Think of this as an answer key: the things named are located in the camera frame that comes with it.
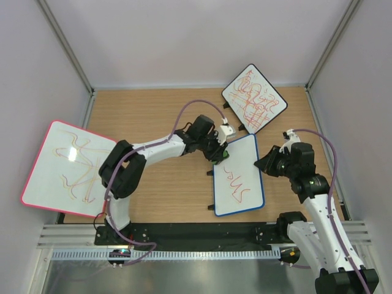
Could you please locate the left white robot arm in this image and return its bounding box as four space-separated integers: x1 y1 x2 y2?
99 115 236 245

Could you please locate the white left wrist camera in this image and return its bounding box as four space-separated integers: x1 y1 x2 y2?
217 118 236 146

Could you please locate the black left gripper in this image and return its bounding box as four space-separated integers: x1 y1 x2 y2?
197 130 227 162

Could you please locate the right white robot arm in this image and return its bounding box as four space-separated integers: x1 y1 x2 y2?
254 142 379 293

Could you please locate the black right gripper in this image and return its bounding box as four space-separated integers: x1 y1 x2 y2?
254 145 298 179

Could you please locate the green whiteboard eraser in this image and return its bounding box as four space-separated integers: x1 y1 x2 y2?
222 150 230 160

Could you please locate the grey slotted cable duct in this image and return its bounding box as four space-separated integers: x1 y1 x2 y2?
51 248 281 262

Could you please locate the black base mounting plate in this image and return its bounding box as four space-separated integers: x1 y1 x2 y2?
94 222 292 249

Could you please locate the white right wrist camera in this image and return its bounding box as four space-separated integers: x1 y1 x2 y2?
279 129 301 154

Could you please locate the black framed whiteboard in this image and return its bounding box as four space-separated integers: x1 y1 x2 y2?
221 64 288 134

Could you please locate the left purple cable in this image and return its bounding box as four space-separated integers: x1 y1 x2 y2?
91 100 229 266

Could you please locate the purple cable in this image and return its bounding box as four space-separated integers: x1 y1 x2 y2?
91 100 229 266
280 128 373 294

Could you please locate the blue framed whiteboard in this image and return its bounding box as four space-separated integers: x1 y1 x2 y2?
213 134 265 217

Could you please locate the aluminium frame rail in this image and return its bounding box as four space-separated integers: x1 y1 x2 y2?
36 223 105 249

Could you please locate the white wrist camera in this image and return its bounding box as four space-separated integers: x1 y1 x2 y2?
217 118 236 146
279 129 301 154

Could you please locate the pink framed whiteboard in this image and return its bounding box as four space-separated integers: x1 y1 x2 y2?
21 121 116 217

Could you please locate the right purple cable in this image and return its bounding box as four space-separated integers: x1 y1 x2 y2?
280 128 373 294

